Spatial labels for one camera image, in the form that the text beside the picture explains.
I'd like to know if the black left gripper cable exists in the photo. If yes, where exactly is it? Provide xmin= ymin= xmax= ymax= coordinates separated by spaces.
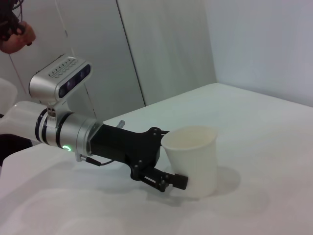
xmin=78 ymin=154 xmax=117 ymax=167

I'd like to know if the person's bare hand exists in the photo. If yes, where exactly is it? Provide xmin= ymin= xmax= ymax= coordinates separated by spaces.
xmin=0 ymin=21 xmax=37 ymax=54

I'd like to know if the white paper cup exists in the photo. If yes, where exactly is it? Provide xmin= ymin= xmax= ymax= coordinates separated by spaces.
xmin=160 ymin=125 xmax=219 ymax=199

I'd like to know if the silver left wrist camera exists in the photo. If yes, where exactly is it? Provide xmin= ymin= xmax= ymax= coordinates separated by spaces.
xmin=28 ymin=55 xmax=92 ymax=105

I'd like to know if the black handheld controller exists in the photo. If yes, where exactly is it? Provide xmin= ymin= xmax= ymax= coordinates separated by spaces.
xmin=0 ymin=0 xmax=26 ymax=42

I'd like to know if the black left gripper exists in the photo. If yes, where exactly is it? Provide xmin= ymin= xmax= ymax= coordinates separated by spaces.
xmin=90 ymin=124 xmax=190 ymax=193

